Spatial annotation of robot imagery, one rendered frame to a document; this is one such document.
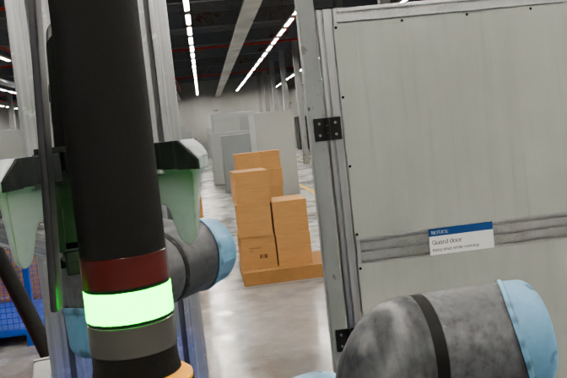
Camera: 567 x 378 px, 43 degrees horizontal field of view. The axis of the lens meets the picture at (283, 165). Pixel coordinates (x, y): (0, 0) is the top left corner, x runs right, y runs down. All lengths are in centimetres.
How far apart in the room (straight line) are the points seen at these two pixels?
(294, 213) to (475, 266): 575
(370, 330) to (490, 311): 12
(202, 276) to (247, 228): 715
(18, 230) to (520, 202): 199
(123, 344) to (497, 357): 54
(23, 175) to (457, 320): 50
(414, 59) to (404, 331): 151
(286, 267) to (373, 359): 721
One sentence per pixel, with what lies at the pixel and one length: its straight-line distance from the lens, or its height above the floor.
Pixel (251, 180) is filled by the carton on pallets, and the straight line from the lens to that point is 784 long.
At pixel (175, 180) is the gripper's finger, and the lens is 41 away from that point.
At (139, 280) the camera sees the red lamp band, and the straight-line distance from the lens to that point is 27.
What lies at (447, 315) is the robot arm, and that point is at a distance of 76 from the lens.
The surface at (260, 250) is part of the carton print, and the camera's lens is 793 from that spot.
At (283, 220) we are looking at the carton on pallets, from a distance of 791.
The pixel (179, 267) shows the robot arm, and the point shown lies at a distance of 70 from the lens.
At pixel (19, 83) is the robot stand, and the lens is 118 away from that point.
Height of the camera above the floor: 167
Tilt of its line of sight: 3 degrees down
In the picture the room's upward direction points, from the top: 6 degrees counter-clockwise
